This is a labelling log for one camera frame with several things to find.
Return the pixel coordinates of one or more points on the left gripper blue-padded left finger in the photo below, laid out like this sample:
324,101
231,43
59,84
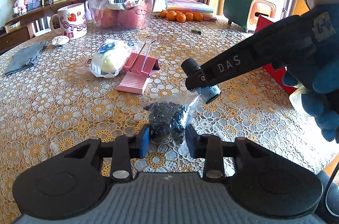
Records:
125,149

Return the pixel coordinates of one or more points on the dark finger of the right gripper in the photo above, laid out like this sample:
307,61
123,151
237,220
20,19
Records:
195,78

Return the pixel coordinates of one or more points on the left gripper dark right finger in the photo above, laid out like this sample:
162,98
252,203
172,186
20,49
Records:
208,147

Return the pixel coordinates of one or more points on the dark essential oil bottle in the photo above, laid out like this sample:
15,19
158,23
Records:
207,94

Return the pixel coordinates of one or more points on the bag of dark beads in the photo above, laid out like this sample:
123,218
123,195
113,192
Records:
169,116

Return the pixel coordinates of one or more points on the pink binder clip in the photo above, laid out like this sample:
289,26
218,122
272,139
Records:
141,62

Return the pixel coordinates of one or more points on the blueberry bun packet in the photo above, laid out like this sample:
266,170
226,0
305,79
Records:
110,58

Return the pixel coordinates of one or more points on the small cartoon plush charm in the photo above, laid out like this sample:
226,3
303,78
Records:
60,40

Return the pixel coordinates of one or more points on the small green object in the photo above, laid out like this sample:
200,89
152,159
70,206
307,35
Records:
196,32

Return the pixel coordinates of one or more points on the blue gloved right hand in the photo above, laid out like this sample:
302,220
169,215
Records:
312,85

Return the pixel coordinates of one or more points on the red cardboard box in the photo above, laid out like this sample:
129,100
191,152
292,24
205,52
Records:
277,74

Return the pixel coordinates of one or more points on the orange tangerine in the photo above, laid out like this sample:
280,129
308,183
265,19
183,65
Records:
180,17
171,15
163,13
198,16

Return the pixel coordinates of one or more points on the green orange tissue box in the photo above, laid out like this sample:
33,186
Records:
245,13

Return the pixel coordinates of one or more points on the pink strawberry mug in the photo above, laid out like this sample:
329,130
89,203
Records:
72,21

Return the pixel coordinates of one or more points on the grey folded cloth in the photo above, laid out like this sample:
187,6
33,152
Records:
25,58

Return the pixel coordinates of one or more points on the white wifi router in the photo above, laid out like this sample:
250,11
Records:
41,26

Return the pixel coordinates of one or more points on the wooden tv cabinet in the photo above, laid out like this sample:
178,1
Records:
19,29

